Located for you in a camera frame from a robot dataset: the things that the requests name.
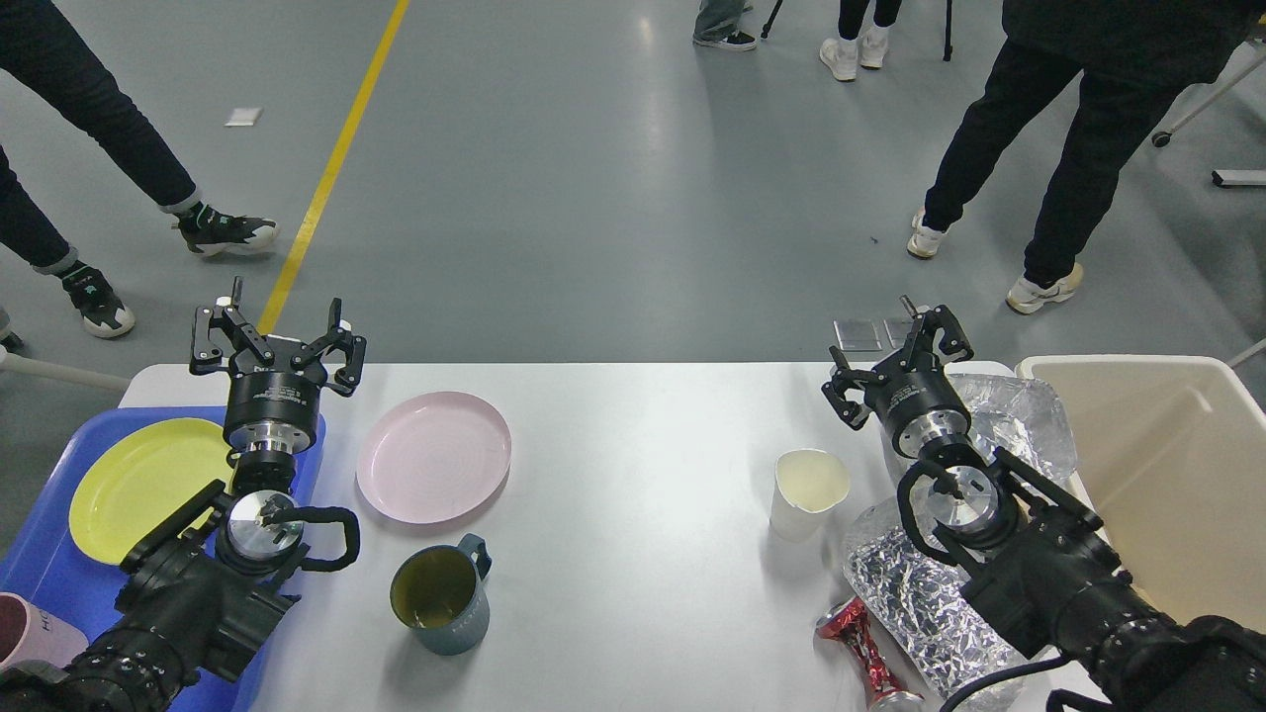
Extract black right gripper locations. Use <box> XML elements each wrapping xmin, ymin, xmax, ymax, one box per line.
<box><xmin>820</xmin><ymin>296</ymin><xmax>975</xmax><ymax>460</ymax></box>

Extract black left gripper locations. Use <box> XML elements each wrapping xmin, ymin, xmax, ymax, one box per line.
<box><xmin>189</xmin><ymin>276</ymin><xmax>368</xmax><ymax>454</ymax></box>

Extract pink plate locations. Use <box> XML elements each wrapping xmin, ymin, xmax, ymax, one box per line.
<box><xmin>356</xmin><ymin>391</ymin><xmax>511</xmax><ymax>524</ymax></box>

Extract dark blue mug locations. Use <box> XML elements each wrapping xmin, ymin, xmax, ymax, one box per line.
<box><xmin>390</xmin><ymin>533</ymin><xmax>492</xmax><ymax>658</ymax></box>

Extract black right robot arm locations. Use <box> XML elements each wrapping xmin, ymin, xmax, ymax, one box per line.
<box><xmin>820</xmin><ymin>304</ymin><xmax>1263</xmax><ymax>711</ymax></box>

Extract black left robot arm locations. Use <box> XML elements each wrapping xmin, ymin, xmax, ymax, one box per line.
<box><xmin>3</xmin><ymin>280</ymin><xmax>367</xmax><ymax>711</ymax></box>

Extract right metal floor plate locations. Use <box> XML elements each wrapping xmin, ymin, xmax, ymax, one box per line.
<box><xmin>882</xmin><ymin>315</ymin><xmax>918</xmax><ymax>350</ymax></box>

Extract metal floor plate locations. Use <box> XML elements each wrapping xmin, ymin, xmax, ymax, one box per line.
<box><xmin>833</xmin><ymin>319</ymin><xmax>882</xmax><ymax>352</ymax></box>
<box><xmin>882</xmin><ymin>315</ymin><xmax>918</xmax><ymax>350</ymax></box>

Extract left metal floor plate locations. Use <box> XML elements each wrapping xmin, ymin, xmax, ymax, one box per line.
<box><xmin>833</xmin><ymin>319</ymin><xmax>882</xmax><ymax>352</ymax></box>

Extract far foil tray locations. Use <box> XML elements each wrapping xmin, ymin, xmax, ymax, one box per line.
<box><xmin>947</xmin><ymin>372</ymin><xmax>1079</xmax><ymax>490</ymax></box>

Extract foil tray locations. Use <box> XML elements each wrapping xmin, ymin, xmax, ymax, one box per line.
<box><xmin>842</xmin><ymin>497</ymin><xmax>1025</xmax><ymax>699</ymax></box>
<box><xmin>947</xmin><ymin>372</ymin><xmax>1079</xmax><ymax>490</ymax></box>

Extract white paper cup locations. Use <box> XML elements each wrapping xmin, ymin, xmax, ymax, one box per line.
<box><xmin>768</xmin><ymin>448</ymin><xmax>852</xmax><ymax>542</ymax></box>

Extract yellow plate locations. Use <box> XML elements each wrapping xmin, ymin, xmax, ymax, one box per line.
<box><xmin>68</xmin><ymin>416</ymin><xmax>230</xmax><ymax>565</ymax></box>

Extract near foil tray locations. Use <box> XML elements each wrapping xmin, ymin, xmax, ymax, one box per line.
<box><xmin>842</xmin><ymin>497</ymin><xmax>1025</xmax><ymax>699</ymax></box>

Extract white chair base left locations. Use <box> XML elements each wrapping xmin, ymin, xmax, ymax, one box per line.
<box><xmin>1</xmin><ymin>308</ymin><xmax>130</xmax><ymax>393</ymax></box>

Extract crushed red can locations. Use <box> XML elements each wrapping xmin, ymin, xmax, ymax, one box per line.
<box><xmin>815</xmin><ymin>595</ymin><xmax>924</xmax><ymax>711</ymax></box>

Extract white paper on floor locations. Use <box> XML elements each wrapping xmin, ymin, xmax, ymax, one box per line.
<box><xmin>225</xmin><ymin>106</ymin><xmax>263</xmax><ymax>128</ymax></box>

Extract beige plastic bin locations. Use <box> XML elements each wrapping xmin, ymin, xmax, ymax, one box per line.
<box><xmin>1017</xmin><ymin>355</ymin><xmax>1265</xmax><ymax>631</ymax></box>

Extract person with white sneakers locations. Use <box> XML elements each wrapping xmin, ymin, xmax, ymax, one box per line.
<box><xmin>819</xmin><ymin>1</ymin><xmax>903</xmax><ymax>84</ymax></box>

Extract white chair leg right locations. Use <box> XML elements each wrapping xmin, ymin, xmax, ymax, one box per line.
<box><xmin>1151</xmin><ymin>35</ymin><xmax>1265</xmax><ymax>148</ymax></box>

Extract pink mug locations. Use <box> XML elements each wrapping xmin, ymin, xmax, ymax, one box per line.
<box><xmin>1</xmin><ymin>590</ymin><xmax>90</xmax><ymax>668</ymax></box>

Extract white bar on floor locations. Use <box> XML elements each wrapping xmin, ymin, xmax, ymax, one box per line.
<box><xmin>1212</xmin><ymin>168</ymin><xmax>1266</xmax><ymax>189</ymax></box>

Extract person in black pants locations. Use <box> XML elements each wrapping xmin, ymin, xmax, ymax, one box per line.
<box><xmin>906</xmin><ymin>0</ymin><xmax>1266</xmax><ymax>315</ymax></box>

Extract person in grey jeans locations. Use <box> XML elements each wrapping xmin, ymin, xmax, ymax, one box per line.
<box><xmin>693</xmin><ymin>0</ymin><xmax>757</xmax><ymax>52</ymax></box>

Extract person in dark jeans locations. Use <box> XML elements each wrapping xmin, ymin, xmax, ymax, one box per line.
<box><xmin>0</xmin><ymin>0</ymin><xmax>281</xmax><ymax>340</ymax></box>

